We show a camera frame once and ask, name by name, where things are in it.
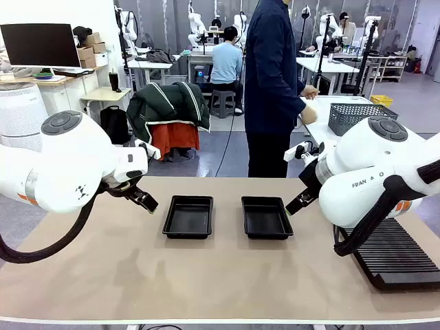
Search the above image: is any orange cloth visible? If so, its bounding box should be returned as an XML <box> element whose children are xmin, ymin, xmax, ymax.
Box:
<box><xmin>150</xmin><ymin>122</ymin><xmax>201</xmax><ymax>162</ymax></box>

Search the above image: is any navy coat person left hand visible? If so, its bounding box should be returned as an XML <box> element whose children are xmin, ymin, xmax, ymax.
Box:
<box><xmin>300</xmin><ymin>85</ymin><xmax>320</xmax><ymax>100</ymax></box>

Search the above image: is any person in navy coat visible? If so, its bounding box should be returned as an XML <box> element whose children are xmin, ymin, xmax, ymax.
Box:
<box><xmin>244</xmin><ymin>0</ymin><xmax>320</xmax><ymax>179</ymax></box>

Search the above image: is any dark green striped jacket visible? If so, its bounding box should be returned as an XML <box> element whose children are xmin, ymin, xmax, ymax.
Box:
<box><xmin>126</xmin><ymin>81</ymin><xmax>211</xmax><ymax>144</ymax></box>

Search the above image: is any black slotted board rack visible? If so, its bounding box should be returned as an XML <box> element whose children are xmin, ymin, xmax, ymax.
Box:
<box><xmin>338</xmin><ymin>217</ymin><xmax>440</xmax><ymax>292</ymax></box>

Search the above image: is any black backpack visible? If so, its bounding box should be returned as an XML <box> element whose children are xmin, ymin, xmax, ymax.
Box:
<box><xmin>100</xmin><ymin>105</ymin><xmax>131</xmax><ymax>145</ymax></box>

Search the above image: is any black tumbler with straw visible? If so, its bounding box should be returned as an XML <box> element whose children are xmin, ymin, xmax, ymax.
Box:
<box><xmin>108</xmin><ymin>67</ymin><xmax>120</xmax><ymax>92</ymax></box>

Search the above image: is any black keyboard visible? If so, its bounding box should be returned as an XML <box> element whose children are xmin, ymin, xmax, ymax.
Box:
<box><xmin>53</xmin><ymin>67</ymin><xmax>96</xmax><ymax>77</ymax></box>

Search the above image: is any grey clothing heap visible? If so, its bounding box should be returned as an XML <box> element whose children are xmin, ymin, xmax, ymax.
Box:
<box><xmin>146</xmin><ymin>49</ymin><xmax>177</xmax><ymax>65</ymax></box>

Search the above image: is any grey plastic stool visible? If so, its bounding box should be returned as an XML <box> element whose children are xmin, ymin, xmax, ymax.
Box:
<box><xmin>209</xmin><ymin>89</ymin><xmax>238</xmax><ymax>120</ymax></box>

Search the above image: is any black computer case blue light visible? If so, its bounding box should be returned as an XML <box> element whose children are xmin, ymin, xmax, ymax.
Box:
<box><xmin>193</xmin><ymin>65</ymin><xmax>211</xmax><ymax>85</ymax></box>

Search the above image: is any background person black cap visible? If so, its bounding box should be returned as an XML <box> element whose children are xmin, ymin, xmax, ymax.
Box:
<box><xmin>338</xmin><ymin>12</ymin><xmax>358</xmax><ymax>45</ymax></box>

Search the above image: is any navy sleeved right forearm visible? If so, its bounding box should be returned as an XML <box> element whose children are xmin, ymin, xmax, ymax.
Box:
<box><xmin>274</xmin><ymin>89</ymin><xmax>309</xmax><ymax>120</ymax></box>

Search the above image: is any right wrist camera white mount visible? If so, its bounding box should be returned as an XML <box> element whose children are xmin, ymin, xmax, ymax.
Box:
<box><xmin>283</xmin><ymin>141</ymin><xmax>326</xmax><ymax>162</ymax></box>

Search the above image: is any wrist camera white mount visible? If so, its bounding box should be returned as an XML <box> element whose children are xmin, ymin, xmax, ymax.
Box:
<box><xmin>132</xmin><ymin>141</ymin><xmax>162</xmax><ymax>161</ymax></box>
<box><xmin>283</xmin><ymin>141</ymin><xmax>326</xmax><ymax>162</ymax></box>

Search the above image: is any black plastic ESD tray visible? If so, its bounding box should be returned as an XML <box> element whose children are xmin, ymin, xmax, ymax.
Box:
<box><xmin>241</xmin><ymin>195</ymin><xmax>294</xmax><ymax>240</ymax></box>
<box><xmin>162</xmin><ymin>195</ymin><xmax>215</xmax><ymax>240</ymax></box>

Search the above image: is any wooden storage shelf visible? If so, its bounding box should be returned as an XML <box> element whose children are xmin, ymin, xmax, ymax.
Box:
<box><xmin>376</xmin><ymin>54</ymin><xmax>409</xmax><ymax>83</ymax></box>

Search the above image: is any grey plastic lattice basket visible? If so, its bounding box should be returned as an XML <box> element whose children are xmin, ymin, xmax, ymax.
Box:
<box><xmin>328</xmin><ymin>102</ymin><xmax>399</xmax><ymax>138</ymax></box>

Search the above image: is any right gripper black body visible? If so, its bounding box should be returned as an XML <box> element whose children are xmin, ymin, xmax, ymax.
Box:
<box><xmin>298</xmin><ymin>159</ymin><xmax>322</xmax><ymax>203</ymax></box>

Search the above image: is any left arm black cable sleeve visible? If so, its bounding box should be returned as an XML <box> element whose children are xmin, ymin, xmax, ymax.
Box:
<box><xmin>0</xmin><ymin>178</ymin><xmax>106</xmax><ymax>265</ymax></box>

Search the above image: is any seated person light blue shirt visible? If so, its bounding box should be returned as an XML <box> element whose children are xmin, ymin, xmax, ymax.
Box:
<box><xmin>210</xmin><ymin>26</ymin><xmax>244</xmax><ymax>116</ymax></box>

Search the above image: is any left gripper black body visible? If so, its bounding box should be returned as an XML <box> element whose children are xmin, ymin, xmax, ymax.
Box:
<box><xmin>101</xmin><ymin>170</ymin><xmax>144</xmax><ymax>200</ymax></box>

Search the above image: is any small wood top table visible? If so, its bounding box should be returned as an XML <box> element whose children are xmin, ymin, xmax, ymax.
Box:
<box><xmin>80</xmin><ymin>87</ymin><xmax>133</xmax><ymax>138</ymax></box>

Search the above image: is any white cylindrical air purifier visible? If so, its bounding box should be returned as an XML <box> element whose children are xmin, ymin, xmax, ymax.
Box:
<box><xmin>0</xmin><ymin>82</ymin><xmax>49</xmax><ymax>153</ymax></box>

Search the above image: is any white cabinet desk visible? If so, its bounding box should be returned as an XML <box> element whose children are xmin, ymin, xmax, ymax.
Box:
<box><xmin>0</xmin><ymin>67</ymin><xmax>104</xmax><ymax>138</ymax></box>

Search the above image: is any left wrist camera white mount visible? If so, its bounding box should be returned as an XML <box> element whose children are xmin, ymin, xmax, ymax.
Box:
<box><xmin>132</xmin><ymin>141</ymin><xmax>162</xmax><ymax>161</ymax></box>

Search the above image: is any black tripod stand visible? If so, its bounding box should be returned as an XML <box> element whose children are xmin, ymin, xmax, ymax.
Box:
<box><xmin>353</xmin><ymin>20</ymin><xmax>379</xmax><ymax>97</ymax></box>
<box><xmin>314</xmin><ymin>13</ymin><xmax>333</xmax><ymax>94</ymax></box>
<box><xmin>115</xmin><ymin>6</ymin><xmax>131</xmax><ymax>76</ymax></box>

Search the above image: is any navy coat person right hand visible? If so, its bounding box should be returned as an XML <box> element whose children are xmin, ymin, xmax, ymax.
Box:
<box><xmin>298</xmin><ymin>104</ymin><xmax>319</xmax><ymax>125</ymax></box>

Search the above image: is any white background work table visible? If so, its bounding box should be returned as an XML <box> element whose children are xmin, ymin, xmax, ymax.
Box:
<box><xmin>126</xmin><ymin>54</ymin><xmax>175</xmax><ymax>91</ymax></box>
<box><xmin>296</xmin><ymin>56</ymin><xmax>360</xmax><ymax>96</ymax></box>

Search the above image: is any yellow plastic bin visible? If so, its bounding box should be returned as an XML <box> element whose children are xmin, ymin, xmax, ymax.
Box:
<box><xmin>370</xmin><ymin>94</ymin><xmax>394</xmax><ymax>108</ymax></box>

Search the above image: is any navy sleeved left forearm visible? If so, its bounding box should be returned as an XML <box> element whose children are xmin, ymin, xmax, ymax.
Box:
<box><xmin>290</xmin><ymin>77</ymin><xmax>307</xmax><ymax>97</ymax></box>

